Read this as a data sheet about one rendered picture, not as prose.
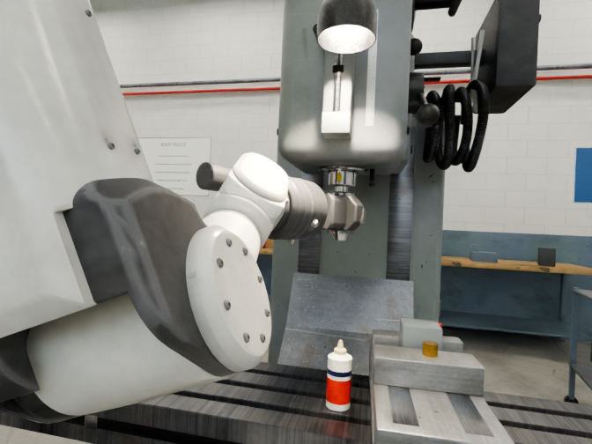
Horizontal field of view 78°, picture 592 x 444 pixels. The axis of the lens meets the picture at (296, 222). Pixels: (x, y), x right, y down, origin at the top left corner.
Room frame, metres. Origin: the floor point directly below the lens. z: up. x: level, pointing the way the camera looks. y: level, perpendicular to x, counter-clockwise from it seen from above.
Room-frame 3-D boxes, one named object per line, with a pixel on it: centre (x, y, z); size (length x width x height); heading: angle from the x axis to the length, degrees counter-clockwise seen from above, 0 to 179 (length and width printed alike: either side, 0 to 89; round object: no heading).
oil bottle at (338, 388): (0.61, -0.08, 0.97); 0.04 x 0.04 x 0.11
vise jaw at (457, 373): (0.55, -0.20, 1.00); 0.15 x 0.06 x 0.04; 80
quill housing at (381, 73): (0.64, -0.08, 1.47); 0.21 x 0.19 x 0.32; 77
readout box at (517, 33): (0.86, -0.47, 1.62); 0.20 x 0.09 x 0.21; 167
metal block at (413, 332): (0.61, -0.21, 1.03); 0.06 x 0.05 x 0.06; 80
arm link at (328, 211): (0.56, -0.02, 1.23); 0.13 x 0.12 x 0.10; 52
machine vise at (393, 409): (0.58, -0.21, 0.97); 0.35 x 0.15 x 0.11; 170
